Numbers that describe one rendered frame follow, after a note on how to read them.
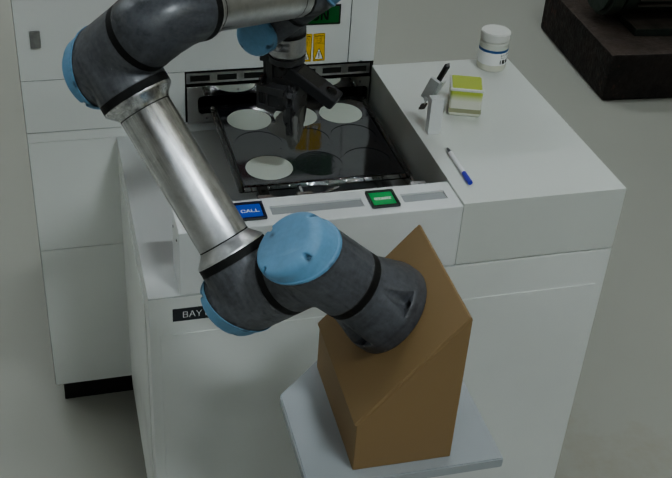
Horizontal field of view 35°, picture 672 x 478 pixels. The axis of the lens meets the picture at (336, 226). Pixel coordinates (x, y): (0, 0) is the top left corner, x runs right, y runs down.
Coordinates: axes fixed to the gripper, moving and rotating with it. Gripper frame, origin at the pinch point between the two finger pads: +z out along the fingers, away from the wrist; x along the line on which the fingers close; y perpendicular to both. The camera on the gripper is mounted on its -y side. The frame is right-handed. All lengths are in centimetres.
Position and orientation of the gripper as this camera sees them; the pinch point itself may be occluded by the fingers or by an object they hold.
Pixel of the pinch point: (296, 143)
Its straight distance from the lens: 217.7
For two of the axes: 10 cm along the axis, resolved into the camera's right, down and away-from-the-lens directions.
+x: -3.6, 5.3, -7.7
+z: -0.3, 8.2, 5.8
